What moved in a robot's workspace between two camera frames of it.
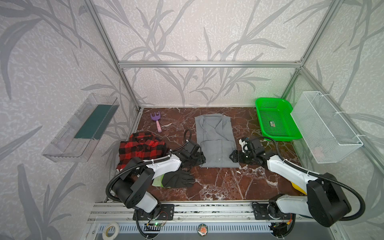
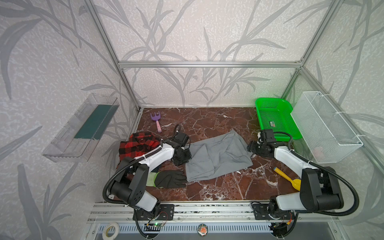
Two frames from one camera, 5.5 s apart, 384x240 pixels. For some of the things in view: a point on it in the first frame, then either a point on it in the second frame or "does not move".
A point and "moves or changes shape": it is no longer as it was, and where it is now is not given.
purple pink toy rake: (157, 118) does not move
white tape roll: (116, 232) does not move
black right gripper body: (241, 154) to (253, 147)
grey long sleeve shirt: (216, 140) moves or changes shape
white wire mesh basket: (328, 138) does not move
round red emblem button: (202, 230) does not move
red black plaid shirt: (145, 145) does not move
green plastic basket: (276, 120) does not move
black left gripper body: (195, 156) to (182, 156)
